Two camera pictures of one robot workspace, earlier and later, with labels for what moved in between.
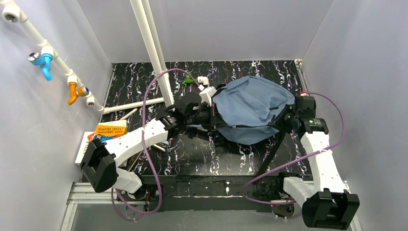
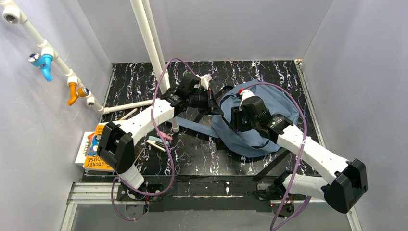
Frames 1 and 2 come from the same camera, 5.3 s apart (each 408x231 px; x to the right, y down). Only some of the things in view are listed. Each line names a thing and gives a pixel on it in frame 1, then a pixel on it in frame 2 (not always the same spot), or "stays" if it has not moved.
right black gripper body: [287, 118] to [237, 121]
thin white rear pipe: [152, 26] stays
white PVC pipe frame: [12, 12] stays
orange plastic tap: [75, 92] stays
